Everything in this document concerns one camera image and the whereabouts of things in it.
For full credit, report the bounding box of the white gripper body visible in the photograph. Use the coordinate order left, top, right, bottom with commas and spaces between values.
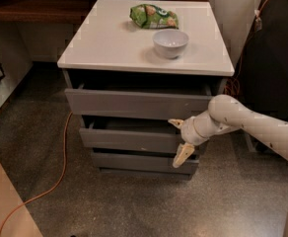
180, 117, 205, 146

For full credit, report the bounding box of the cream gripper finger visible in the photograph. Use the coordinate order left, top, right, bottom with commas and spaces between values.
168, 118, 183, 128
173, 143, 194, 168

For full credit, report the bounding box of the grey drawer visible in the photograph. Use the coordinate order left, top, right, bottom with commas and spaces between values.
79, 117, 183, 154
91, 151, 198, 175
65, 84, 213, 120

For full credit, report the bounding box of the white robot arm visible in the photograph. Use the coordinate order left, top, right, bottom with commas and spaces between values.
169, 95, 288, 237

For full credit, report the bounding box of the grey top drawer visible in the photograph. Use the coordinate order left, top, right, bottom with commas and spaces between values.
65, 84, 213, 120

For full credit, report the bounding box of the grey bottom drawer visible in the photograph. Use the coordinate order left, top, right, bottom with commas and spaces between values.
91, 151, 198, 175

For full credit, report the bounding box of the white top drawer cabinet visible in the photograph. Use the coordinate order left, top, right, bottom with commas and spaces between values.
57, 0, 234, 180

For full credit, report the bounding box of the white bowl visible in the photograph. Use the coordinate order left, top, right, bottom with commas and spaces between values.
153, 29, 189, 59

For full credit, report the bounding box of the dark cabinet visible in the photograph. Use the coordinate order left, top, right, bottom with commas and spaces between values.
237, 0, 288, 121

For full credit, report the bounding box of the green snack bag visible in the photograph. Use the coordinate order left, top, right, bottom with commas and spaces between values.
129, 4, 179, 29

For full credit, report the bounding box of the orange extension cable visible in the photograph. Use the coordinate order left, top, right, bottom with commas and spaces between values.
0, 0, 288, 237

